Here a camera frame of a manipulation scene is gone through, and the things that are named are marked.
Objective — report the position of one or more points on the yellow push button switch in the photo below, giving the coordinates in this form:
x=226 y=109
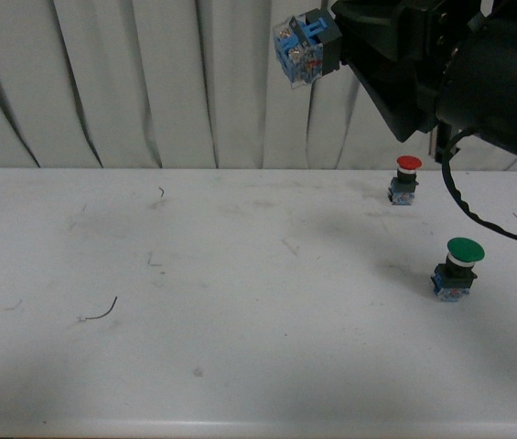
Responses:
x=307 y=46

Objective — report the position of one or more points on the green push button switch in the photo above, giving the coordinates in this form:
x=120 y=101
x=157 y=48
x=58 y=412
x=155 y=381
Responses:
x=453 y=278

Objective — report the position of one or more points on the white pleated curtain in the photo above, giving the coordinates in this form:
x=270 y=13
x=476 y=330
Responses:
x=175 y=84

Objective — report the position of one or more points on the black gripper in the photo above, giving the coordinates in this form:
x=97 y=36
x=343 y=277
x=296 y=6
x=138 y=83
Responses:
x=424 y=63

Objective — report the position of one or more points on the red push button switch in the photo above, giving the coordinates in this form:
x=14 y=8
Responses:
x=401 y=191

